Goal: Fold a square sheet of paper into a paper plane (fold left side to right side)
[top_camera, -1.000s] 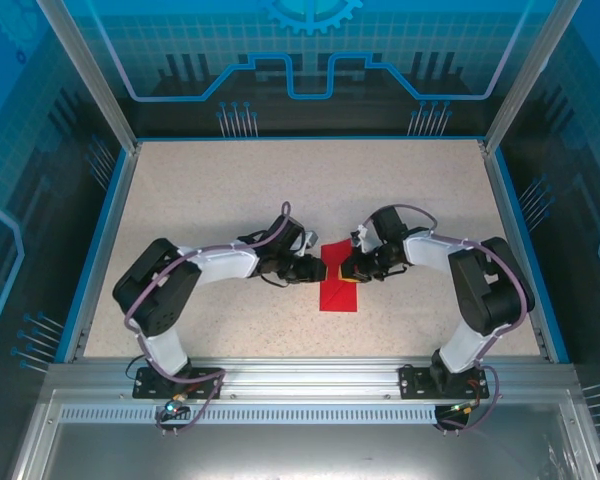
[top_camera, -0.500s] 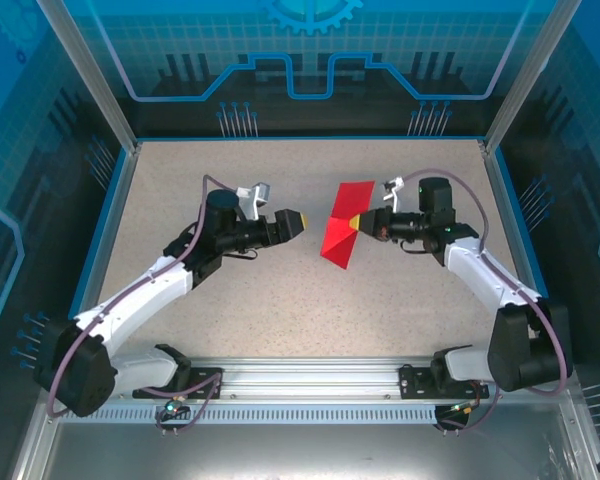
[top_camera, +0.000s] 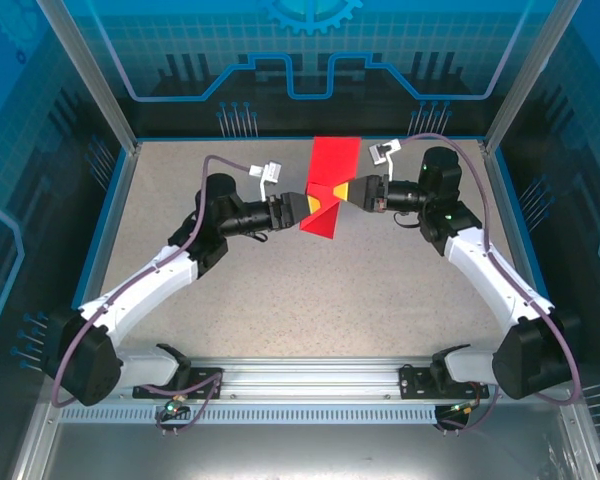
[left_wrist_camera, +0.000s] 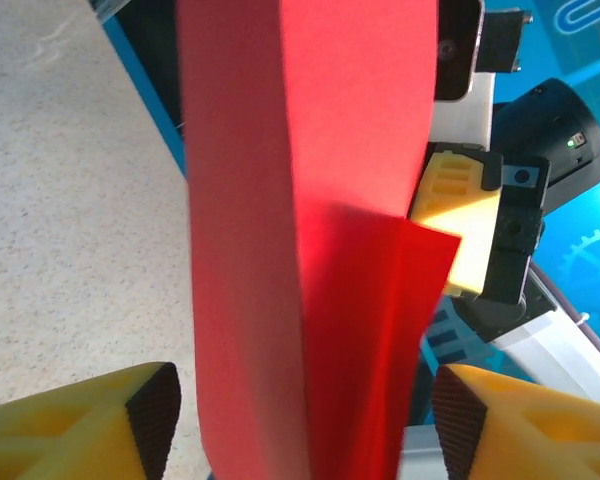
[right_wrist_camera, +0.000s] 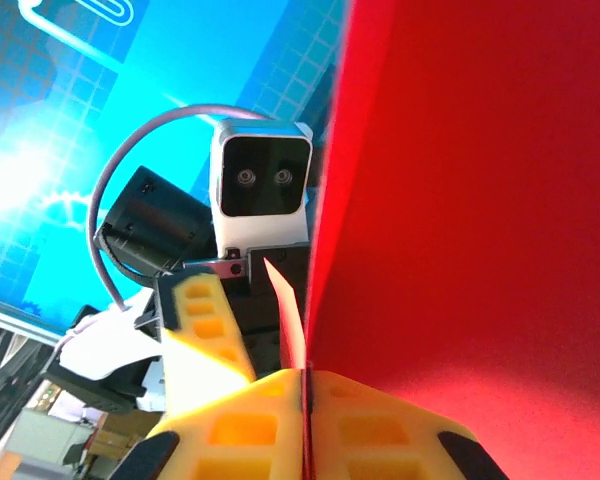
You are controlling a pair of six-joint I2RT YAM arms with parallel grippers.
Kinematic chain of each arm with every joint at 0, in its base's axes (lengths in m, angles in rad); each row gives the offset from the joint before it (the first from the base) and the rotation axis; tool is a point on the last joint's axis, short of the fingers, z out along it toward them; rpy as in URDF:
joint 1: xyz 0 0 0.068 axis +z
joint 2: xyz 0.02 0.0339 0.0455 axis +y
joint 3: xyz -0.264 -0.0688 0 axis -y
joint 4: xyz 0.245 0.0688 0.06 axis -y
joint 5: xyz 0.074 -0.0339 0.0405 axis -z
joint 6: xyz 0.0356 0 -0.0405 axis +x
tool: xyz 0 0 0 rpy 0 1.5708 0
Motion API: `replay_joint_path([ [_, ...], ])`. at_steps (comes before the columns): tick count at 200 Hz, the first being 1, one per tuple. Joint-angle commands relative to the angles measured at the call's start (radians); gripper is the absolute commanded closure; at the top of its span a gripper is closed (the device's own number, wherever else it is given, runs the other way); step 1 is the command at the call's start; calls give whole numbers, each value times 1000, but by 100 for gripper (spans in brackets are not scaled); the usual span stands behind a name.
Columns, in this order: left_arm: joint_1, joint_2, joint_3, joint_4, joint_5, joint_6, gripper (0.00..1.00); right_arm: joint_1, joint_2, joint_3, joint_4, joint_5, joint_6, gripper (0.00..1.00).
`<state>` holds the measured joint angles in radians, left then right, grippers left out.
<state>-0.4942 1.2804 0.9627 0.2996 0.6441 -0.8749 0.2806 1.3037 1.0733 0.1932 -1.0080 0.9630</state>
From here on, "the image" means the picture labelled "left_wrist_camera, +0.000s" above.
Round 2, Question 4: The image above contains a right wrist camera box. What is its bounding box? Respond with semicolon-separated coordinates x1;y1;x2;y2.
432;0;535;151

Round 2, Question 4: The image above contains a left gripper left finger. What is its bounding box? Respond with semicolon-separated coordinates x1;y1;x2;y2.
0;361;183;480

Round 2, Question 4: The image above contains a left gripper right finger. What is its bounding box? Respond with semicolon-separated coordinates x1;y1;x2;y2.
432;363;600;480

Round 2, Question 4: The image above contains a blue printed side wall panel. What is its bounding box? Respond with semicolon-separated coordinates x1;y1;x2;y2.
114;0;600;381

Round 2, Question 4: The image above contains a red paper sheet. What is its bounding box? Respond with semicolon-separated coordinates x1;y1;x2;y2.
175;0;463;480

